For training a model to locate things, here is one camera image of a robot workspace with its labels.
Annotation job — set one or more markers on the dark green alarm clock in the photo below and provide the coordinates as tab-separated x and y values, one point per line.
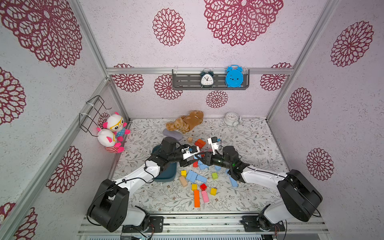
207	79

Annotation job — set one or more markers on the orange red block back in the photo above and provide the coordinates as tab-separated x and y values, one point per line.
200	143

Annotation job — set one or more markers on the purple oval pad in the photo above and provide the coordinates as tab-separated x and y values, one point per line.
173	134

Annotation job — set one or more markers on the tan wooden block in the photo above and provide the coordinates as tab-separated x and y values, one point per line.
183	181

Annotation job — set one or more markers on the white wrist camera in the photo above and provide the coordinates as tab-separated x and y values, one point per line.
190	151
215	144

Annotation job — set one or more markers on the red cube front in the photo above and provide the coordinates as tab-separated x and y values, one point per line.
203	187

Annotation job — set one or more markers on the white plush striped shirt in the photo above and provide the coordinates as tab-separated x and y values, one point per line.
108	139

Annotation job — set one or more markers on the white plush with glasses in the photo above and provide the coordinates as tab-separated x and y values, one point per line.
117	125

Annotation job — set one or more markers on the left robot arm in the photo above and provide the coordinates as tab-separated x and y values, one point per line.
110	206

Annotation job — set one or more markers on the black wire basket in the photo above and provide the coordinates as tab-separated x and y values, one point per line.
94	117

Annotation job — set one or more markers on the long pink block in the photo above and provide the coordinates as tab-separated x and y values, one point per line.
205	196

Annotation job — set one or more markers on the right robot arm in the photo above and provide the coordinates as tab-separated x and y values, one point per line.
300	199

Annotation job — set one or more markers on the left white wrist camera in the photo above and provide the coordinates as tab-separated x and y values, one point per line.
190	151

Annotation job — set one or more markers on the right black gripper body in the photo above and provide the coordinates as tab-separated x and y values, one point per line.
210	157

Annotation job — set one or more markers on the yellow cube front right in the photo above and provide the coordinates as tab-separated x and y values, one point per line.
213	191

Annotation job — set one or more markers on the white alarm clock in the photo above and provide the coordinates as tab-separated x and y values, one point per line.
232	119

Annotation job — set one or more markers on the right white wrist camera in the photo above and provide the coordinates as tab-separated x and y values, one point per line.
215	144

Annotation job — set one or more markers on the teal plastic bin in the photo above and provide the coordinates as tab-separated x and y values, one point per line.
168	175

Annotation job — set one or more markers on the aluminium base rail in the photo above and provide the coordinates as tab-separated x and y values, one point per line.
213	226

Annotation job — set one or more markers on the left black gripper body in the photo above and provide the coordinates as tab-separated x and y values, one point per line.
178	156

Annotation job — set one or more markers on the blue alarm clock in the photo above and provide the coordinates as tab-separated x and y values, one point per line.
234	77

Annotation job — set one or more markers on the yellow cube near bin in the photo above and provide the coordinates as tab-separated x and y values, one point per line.
183	173

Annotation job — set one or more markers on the long orange block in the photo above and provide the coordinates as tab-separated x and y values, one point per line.
197	203

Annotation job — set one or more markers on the grey wall shelf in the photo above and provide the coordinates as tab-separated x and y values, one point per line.
192	81

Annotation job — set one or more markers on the brown plush dog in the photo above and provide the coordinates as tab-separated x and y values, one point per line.
185	124

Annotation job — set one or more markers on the blue long block right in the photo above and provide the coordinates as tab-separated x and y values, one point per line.
233	182

